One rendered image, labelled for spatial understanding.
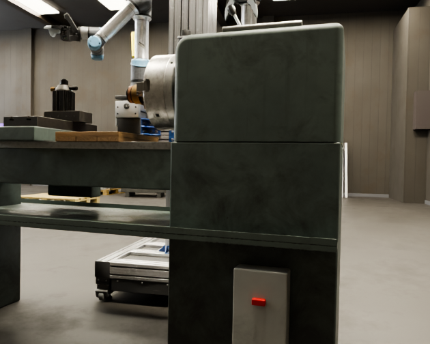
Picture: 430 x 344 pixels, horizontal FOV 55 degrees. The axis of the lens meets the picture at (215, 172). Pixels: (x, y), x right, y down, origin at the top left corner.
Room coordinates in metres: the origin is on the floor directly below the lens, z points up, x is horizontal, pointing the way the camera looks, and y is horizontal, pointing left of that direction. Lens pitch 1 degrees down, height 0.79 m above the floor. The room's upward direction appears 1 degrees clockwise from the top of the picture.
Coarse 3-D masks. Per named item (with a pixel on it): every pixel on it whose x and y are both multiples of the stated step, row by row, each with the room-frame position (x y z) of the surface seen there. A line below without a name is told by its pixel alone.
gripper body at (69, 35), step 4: (64, 28) 2.49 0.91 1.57; (68, 28) 2.50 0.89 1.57; (80, 28) 2.51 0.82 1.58; (64, 32) 2.50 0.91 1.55; (68, 32) 2.50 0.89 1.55; (72, 32) 2.52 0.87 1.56; (76, 32) 2.53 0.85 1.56; (80, 32) 2.51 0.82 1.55; (60, 36) 2.49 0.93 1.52; (64, 36) 2.53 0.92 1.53; (68, 36) 2.50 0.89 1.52; (72, 36) 2.52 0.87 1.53; (76, 36) 2.52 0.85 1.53; (80, 36) 2.52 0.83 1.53; (64, 40) 2.56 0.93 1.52; (68, 40) 2.55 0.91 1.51; (72, 40) 2.52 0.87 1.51; (76, 40) 2.53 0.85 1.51; (80, 40) 2.53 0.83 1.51
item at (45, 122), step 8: (8, 120) 1.79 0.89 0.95; (16, 120) 1.78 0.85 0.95; (24, 120) 1.76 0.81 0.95; (32, 120) 1.75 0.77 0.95; (40, 120) 1.76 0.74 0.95; (48, 120) 1.81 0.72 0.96; (56, 120) 1.85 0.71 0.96; (64, 120) 1.91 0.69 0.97; (56, 128) 1.85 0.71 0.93; (64, 128) 1.91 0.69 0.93; (72, 128) 1.96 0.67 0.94; (80, 128) 2.02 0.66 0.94; (88, 128) 2.08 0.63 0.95; (96, 128) 2.15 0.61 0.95
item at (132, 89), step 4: (128, 88) 1.80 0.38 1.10; (132, 88) 1.79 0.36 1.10; (136, 88) 1.78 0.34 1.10; (128, 92) 1.79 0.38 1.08; (132, 92) 1.78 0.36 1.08; (136, 92) 1.78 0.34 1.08; (128, 96) 1.80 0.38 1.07; (132, 96) 1.79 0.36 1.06; (136, 96) 1.78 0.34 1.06; (128, 100) 1.81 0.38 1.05; (132, 100) 1.80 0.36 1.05; (136, 100) 1.79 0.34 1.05; (140, 100) 1.79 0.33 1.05
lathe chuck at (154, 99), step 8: (160, 56) 1.70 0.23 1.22; (168, 56) 1.69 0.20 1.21; (152, 64) 1.66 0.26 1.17; (160, 64) 1.65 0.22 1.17; (152, 72) 1.64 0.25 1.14; (160, 72) 1.63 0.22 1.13; (144, 80) 1.64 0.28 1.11; (152, 80) 1.63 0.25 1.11; (160, 80) 1.62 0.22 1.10; (152, 88) 1.63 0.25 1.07; (160, 88) 1.62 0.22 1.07; (144, 96) 1.64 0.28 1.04; (152, 96) 1.63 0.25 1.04; (160, 96) 1.62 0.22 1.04; (152, 104) 1.64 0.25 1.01; (160, 104) 1.63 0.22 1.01; (152, 112) 1.66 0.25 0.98; (160, 112) 1.65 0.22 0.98; (152, 120) 1.69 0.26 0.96; (160, 120) 1.68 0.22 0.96; (168, 120) 1.67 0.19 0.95; (160, 128) 1.75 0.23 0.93; (168, 128) 1.74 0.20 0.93
